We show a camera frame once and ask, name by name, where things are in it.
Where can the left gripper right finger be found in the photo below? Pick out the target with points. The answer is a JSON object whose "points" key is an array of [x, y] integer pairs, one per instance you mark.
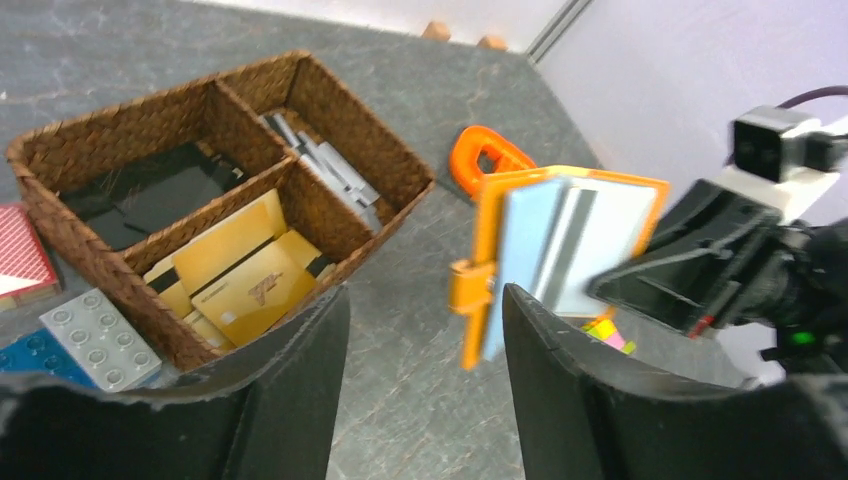
{"points": [[587, 411]]}

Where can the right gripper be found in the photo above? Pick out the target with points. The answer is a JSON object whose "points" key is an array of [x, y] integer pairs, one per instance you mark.
{"points": [[718, 259]]}

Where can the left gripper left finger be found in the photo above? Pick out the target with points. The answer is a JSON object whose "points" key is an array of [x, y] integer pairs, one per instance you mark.
{"points": [[265, 411]]}

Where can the yellow leather card holder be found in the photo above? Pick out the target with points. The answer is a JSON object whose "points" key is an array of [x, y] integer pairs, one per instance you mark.
{"points": [[515, 212]]}

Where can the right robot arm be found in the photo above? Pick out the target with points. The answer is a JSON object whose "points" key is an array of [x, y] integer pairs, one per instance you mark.
{"points": [[719, 259]]}

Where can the gold VIP cards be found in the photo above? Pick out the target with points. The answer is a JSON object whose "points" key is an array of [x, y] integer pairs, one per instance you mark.
{"points": [[234, 281]]}

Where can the black cards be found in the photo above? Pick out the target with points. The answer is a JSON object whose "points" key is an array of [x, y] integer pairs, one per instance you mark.
{"points": [[128, 204]]}

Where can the silver cards pile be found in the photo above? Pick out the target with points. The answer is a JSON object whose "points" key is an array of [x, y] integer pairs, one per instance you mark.
{"points": [[333, 169]]}

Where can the pink card box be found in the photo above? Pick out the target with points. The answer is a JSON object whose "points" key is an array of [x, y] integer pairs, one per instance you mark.
{"points": [[27, 274]]}

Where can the pink and green brick stack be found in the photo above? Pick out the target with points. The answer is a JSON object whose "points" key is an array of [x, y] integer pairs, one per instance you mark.
{"points": [[604, 329]]}

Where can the blue toy brick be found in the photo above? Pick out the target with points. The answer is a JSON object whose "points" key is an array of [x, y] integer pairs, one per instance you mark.
{"points": [[86, 340]]}

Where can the wooden block right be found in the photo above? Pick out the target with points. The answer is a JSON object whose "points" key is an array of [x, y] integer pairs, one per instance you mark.
{"points": [[493, 42]]}

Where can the wooden block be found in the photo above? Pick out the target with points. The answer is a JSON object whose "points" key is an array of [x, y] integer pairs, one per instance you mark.
{"points": [[493, 42], [437, 30]]}

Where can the wooden block left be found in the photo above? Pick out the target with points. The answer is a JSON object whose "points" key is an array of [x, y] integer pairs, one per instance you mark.
{"points": [[437, 30]]}

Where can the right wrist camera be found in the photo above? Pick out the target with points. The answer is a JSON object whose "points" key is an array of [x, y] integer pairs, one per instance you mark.
{"points": [[783, 158]]}

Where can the orange plastic ring toy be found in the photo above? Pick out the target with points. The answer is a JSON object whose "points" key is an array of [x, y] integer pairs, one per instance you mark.
{"points": [[478, 151]]}

